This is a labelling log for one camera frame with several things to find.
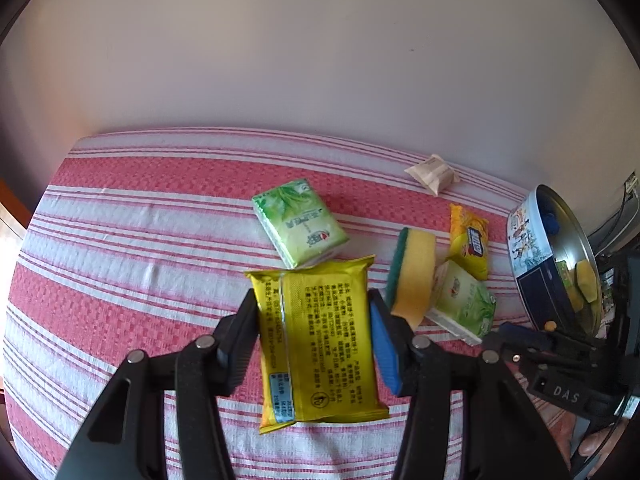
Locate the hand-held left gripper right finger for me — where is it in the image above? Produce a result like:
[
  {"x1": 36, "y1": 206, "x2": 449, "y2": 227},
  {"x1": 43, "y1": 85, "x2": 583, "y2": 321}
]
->
[{"x1": 369, "y1": 287, "x2": 573, "y2": 480}]

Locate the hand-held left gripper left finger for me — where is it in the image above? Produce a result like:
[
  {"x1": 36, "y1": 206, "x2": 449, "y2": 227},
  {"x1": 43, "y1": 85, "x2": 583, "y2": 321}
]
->
[{"x1": 52, "y1": 287, "x2": 261, "y2": 480}]

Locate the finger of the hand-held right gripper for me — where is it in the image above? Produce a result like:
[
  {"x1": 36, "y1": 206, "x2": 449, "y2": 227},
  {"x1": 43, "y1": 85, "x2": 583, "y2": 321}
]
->
[
  {"x1": 481, "y1": 320, "x2": 603, "y2": 367},
  {"x1": 604, "y1": 252, "x2": 640, "y2": 345}
]

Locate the yellow green sponge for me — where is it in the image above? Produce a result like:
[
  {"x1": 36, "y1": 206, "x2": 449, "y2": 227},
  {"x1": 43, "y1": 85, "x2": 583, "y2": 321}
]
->
[
  {"x1": 385, "y1": 227, "x2": 437, "y2": 330},
  {"x1": 574, "y1": 259, "x2": 600, "y2": 305}
]

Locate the green tissue pack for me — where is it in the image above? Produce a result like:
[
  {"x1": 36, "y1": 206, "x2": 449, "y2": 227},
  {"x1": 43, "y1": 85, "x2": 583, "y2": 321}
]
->
[
  {"x1": 425, "y1": 259, "x2": 497, "y2": 347},
  {"x1": 555, "y1": 260, "x2": 576, "y2": 292},
  {"x1": 251, "y1": 179, "x2": 351, "y2": 269}
]

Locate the large yellow wipes packet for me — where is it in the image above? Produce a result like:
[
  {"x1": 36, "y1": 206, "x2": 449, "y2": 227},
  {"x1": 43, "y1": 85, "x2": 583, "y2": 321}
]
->
[{"x1": 244, "y1": 254, "x2": 391, "y2": 436}]

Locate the round blue cookie tin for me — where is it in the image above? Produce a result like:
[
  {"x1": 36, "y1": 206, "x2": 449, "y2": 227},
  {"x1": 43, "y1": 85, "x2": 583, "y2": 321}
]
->
[{"x1": 506, "y1": 184, "x2": 603, "y2": 341}]

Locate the small blue packet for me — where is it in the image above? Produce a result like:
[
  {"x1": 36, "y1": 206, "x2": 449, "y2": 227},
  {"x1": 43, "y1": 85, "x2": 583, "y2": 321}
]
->
[{"x1": 542, "y1": 200, "x2": 561, "y2": 236}]

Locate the small yellow snack packet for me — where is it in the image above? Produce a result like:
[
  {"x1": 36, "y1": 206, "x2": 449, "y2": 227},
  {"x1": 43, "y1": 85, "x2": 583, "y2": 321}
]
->
[{"x1": 448, "y1": 203, "x2": 490, "y2": 282}]

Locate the brown snack packet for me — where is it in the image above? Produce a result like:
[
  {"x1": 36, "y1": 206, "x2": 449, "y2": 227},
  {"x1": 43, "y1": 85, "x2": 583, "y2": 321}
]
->
[{"x1": 404, "y1": 152, "x2": 461, "y2": 196}]

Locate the person's right hand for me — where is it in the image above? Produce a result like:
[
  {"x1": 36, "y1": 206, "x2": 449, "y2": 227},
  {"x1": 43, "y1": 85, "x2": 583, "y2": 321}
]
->
[{"x1": 570, "y1": 427, "x2": 621, "y2": 476}]

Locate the red striped tablecloth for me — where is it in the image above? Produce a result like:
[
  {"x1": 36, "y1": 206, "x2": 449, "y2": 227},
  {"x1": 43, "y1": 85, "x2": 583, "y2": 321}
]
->
[{"x1": 2, "y1": 127, "x2": 591, "y2": 480}]

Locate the brown wooden furniture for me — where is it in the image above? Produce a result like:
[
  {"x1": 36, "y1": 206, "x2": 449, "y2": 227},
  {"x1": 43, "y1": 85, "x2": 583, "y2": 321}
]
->
[{"x1": 0, "y1": 180, "x2": 31, "y2": 243}]

